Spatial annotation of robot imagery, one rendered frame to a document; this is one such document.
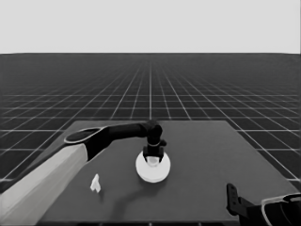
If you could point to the small white T-shaped piece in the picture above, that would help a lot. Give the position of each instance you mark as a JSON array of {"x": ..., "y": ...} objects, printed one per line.
[{"x": 95, "y": 185}]

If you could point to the large thick white disc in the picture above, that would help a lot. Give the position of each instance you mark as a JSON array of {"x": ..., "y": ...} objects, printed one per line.
[{"x": 142, "y": 171}]

